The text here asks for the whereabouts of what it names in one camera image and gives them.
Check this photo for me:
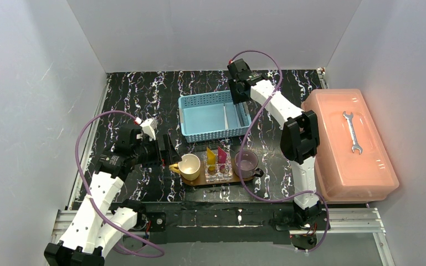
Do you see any pink toothpaste tube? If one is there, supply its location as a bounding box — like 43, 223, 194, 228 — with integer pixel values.
217, 147, 227, 173

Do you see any yellow mug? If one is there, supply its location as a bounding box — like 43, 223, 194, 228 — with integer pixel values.
169, 154, 201, 181

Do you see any yellow toothpaste tube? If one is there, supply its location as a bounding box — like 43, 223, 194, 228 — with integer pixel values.
207, 147, 217, 172

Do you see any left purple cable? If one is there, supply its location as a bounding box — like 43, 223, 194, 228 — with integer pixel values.
74, 110, 165, 258

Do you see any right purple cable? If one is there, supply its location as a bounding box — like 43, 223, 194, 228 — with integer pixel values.
230, 50, 330, 254

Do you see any light blue plastic basket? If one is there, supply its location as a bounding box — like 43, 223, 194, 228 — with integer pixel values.
178, 90, 252, 143

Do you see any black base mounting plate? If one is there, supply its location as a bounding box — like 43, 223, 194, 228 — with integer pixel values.
99, 201, 331, 246

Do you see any clear textured acrylic holder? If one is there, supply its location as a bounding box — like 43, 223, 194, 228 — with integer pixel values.
202, 148, 234, 183

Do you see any purple mug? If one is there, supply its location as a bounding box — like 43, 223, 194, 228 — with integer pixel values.
233, 150, 264, 179

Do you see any silver open-end wrench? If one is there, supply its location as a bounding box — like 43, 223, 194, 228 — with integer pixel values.
342, 111, 363, 155

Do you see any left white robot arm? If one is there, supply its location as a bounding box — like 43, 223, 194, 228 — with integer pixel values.
44, 124, 181, 265

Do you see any purple cable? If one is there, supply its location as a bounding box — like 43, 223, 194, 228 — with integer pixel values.
230, 50, 330, 254
74, 110, 165, 258

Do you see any pink translucent storage box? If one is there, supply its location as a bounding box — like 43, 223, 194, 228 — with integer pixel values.
301, 89, 399, 204

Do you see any white toothbrush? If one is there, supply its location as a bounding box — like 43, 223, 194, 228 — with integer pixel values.
223, 103, 229, 130

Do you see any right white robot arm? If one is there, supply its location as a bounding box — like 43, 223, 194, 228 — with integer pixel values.
227, 59, 321, 226

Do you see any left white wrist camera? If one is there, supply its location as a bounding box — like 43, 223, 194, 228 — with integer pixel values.
134, 117, 158, 141

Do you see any oval wooden tray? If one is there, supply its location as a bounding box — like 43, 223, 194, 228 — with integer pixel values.
181, 165, 240, 187

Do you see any grey toothbrush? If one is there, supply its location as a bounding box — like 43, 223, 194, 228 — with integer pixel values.
238, 103, 247, 127

